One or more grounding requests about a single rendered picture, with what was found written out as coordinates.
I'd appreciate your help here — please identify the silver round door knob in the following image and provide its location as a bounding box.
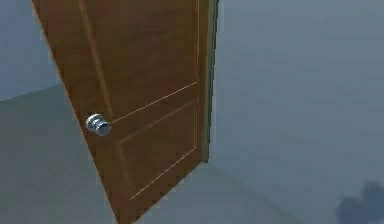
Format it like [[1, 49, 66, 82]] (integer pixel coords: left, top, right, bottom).
[[85, 113, 112, 137]]

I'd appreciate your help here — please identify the brown wooden room door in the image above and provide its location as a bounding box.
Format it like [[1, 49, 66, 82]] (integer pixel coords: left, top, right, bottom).
[[30, 0, 214, 224]]

